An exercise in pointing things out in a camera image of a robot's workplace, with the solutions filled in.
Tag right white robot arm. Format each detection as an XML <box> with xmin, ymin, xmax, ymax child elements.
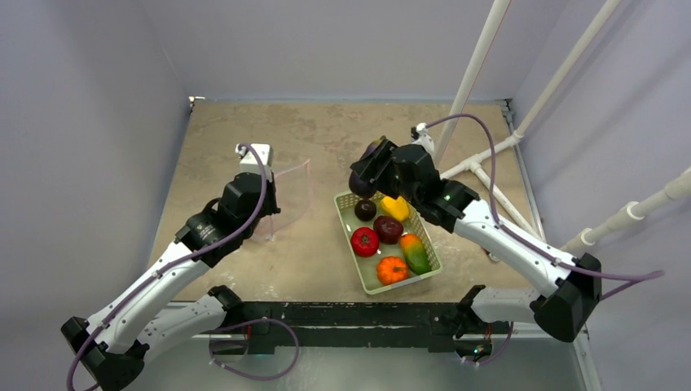
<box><xmin>350</xmin><ymin>138</ymin><xmax>602</xmax><ymax>342</ymax></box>

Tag dark purple plum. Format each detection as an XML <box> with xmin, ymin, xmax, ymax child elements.
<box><xmin>354</xmin><ymin>200</ymin><xmax>377</xmax><ymax>222</ymax></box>

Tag green orange mango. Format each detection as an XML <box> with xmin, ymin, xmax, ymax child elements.
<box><xmin>399</xmin><ymin>234</ymin><xmax>432</xmax><ymax>275</ymax></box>

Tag purple eggplant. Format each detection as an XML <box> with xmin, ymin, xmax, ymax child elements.
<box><xmin>348</xmin><ymin>136</ymin><xmax>385</xmax><ymax>199</ymax></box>

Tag clear pink zip bag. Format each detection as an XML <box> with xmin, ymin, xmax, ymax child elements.
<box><xmin>252</xmin><ymin>159</ymin><xmax>314</xmax><ymax>242</ymax></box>

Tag black base frame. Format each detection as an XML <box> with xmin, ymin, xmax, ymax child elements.
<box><xmin>207</xmin><ymin>284</ymin><xmax>513</xmax><ymax>363</ymax></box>

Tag dark red apple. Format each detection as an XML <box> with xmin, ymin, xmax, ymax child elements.
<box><xmin>373</xmin><ymin>216</ymin><xmax>404</xmax><ymax>245</ymax></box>

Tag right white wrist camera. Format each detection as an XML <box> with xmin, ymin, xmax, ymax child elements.
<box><xmin>411</xmin><ymin>122</ymin><xmax>435</xmax><ymax>156</ymax></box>

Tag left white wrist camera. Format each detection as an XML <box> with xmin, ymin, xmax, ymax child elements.
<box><xmin>235</xmin><ymin>143</ymin><xmax>274</xmax><ymax>182</ymax></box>

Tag red tomato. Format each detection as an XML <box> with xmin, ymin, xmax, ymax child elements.
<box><xmin>350</xmin><ymin>226</ymin><xmax>380</xmax><ymax>257</ymax></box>

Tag white pipe frame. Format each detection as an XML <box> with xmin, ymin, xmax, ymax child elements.
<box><xmin>442</xmin><ymin>0</ymin><xmax>690</xmax><ymax>253</ymax></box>

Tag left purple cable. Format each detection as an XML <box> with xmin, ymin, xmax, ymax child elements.
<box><xmin>65</xmin><ymin>143</ymin><xmax>270</xmax><ymax>391</ymax></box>

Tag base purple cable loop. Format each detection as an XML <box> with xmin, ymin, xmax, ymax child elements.
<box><xmin>208</xmin><ymin>317</ymin><xmax>301</xmax><ymax>382</ymax></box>

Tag yellow bell pepper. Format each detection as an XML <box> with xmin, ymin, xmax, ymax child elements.
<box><xmin>380</xmin><ymin>196</ymin><xmax>411</xmax><ymax>222</ymax></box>

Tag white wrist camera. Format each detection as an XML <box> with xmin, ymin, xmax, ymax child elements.
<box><xmin>235</xmin><ymin>143</ymin><xmax>274</xmax><ymax>182</ymax></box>
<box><xmin>411</xmin><ymin>122</ymin><xmax>435</xmax><ymax>156</ymax></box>

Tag green plastic basket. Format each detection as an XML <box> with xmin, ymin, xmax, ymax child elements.
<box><xmin>333</xmin><ymin>191</ymin><xmax>443</xmax><ymax>295</ymax></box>

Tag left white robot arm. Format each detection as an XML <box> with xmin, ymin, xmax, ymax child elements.
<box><xmin>60</xmin><ymin>169</ymin><xmax>280</xmax><ymax>390</ymax></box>

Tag small orange pumpkin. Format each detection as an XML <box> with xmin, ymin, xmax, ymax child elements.
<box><xmin>376</xmin><ymin>256</ymin><xmax>409</xmax><ymax>285</ymax></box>

